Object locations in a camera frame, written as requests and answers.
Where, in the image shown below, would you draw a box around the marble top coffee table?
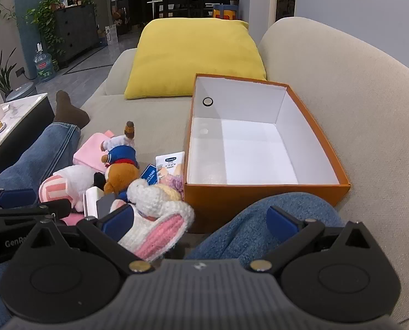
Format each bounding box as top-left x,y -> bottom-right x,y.
0,93 -> 56,183

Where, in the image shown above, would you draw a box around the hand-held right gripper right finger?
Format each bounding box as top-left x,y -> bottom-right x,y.
249,205 -> 375,273

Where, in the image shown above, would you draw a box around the long leaf potted plant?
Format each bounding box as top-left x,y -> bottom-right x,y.
0,50 -> 17,102

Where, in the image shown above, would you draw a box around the brown bear plush blue shirt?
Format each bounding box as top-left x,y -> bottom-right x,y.
100,121 -> 141,202

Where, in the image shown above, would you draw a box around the blue jeans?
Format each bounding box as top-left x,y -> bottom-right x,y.
0,124 -> 82,330

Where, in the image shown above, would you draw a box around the pink fluffy pouch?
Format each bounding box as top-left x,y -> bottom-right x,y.
73,130 -> 116,173

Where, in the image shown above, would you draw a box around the dark sideboard cabinet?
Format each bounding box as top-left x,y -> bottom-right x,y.
53,4 -> 100,68

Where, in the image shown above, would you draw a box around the white pink crochet bunny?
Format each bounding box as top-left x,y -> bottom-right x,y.
111,179 -> 195,262

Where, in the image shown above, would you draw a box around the grey round bin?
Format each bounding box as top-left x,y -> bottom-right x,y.
6,82 -> 38,103

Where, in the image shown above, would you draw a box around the black dining chairs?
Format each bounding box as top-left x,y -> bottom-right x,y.
160,0 -> 231,20

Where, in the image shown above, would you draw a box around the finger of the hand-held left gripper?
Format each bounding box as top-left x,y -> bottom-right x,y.
0,199 -> 72,236
0,188 -> 39,210

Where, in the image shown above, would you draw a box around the colourful stool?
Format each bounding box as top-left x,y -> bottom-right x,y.
212,4 -> 238,21

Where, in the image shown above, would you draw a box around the white plush pink striped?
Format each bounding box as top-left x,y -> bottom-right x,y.
39,164 -> 105,212

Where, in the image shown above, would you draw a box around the beige sofa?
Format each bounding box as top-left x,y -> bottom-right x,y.
79,16 -> 409,330

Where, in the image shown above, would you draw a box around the orange cardboard box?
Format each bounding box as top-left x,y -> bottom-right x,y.
183,73 -> 351,234

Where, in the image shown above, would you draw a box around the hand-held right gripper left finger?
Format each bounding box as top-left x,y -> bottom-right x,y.
31,204 -> 153,276

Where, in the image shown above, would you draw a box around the brown sock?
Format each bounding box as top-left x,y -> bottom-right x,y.
53,90 -> 91,129

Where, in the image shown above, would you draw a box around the large water jug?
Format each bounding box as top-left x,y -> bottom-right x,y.
33,49 -> 56,82

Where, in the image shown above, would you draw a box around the white standing board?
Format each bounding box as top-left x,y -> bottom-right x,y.
105,24 -> 118,46

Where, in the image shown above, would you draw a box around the person's right leg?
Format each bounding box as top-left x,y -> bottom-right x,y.
185,192 -> 346,260

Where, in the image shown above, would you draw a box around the white packet blue label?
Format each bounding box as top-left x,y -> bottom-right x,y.
155,152 -> 186,170

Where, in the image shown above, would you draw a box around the yellow pillow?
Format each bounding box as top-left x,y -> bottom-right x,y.
124,19 -> 268,101

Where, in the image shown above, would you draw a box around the pastel crochet doll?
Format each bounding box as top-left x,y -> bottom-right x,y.
153,175 -> 185,202

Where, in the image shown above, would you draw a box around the white rectangular box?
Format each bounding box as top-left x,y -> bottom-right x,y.
83,186 -> 105,219

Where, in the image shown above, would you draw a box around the trailing ivy plant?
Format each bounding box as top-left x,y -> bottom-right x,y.
25,0 -> 66,66

